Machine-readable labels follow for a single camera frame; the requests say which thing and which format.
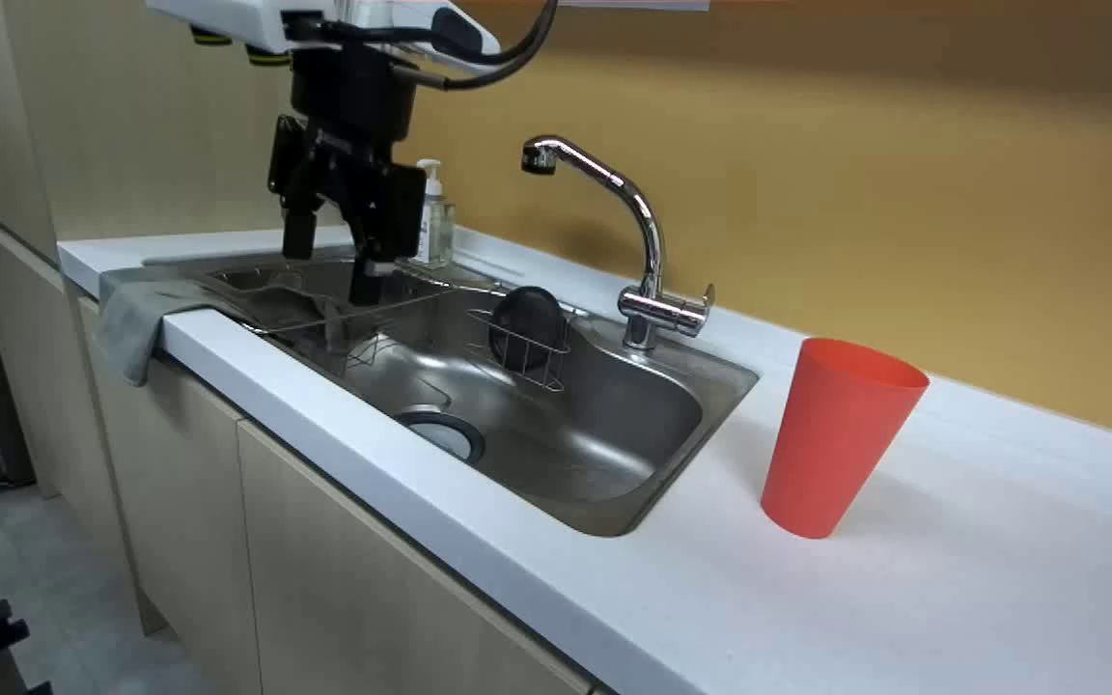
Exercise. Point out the grey dish cloth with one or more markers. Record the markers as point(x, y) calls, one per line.
point(134, 321)

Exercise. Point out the sink drain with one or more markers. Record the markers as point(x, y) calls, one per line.
point(455, 442)

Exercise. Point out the beige cabinet door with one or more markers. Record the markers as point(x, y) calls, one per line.
point(193, 516)
point(349, 591)

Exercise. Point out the orange plastic cup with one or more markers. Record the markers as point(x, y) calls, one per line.
point(833, 438)

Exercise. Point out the chrome kitchen faucet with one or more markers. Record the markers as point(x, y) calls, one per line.
point(644, 216)

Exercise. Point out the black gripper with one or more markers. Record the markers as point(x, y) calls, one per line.
point(358, 139)

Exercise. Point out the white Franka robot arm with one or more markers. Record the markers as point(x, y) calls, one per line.
point(233, 17)

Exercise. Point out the clear soap pump bottle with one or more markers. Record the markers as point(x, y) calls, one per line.
point(439, 232)

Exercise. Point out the stainless steel sink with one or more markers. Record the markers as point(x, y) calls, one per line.
point(582, 438)

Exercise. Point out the black round sink strainer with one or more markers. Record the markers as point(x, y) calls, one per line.
point(531, 328)

